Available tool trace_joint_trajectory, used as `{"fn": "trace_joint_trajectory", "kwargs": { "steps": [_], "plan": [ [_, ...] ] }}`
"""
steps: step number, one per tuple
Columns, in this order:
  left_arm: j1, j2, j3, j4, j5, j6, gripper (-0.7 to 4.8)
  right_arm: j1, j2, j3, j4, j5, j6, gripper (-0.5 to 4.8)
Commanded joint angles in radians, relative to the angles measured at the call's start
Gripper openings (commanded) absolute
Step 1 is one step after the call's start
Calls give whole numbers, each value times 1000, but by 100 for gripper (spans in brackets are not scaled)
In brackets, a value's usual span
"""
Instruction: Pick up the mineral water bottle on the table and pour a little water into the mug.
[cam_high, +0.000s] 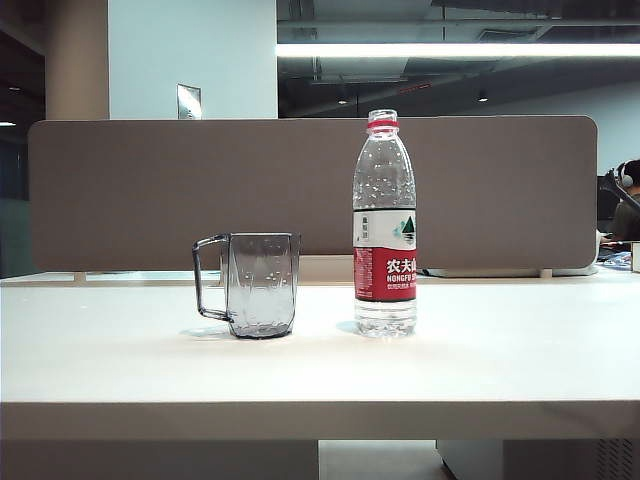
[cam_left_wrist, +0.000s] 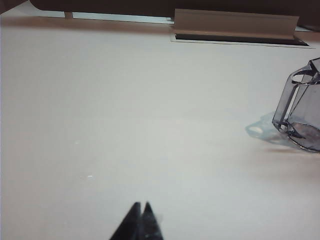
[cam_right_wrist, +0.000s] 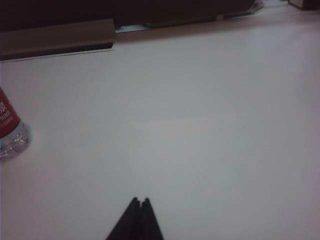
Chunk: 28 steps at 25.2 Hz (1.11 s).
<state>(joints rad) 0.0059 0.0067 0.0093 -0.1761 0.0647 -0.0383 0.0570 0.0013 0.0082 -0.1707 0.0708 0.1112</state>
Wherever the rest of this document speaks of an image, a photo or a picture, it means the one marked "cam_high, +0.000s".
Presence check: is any clear red-label water bottle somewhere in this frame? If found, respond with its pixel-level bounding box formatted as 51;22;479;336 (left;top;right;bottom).
352;108;419;340

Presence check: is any grey transparent plastic mug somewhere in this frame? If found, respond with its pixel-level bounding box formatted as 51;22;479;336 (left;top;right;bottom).
192;231;303;341

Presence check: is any brown fabric desk divider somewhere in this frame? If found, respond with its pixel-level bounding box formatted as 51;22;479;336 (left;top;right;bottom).
27;115;600;272

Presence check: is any white flat device behind divider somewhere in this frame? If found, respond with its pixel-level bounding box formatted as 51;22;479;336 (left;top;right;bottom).
422;264;599;279

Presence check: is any long linear ceiling light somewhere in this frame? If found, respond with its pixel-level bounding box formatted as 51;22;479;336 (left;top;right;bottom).
276;42;640;58

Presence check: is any beige round column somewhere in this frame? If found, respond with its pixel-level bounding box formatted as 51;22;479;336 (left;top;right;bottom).
44;0;110;121

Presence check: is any person wearing headphones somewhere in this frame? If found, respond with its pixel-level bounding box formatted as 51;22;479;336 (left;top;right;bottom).
602;158;640;246

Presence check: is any silver wall plate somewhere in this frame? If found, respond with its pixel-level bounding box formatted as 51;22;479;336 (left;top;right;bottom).
176;83;203;120

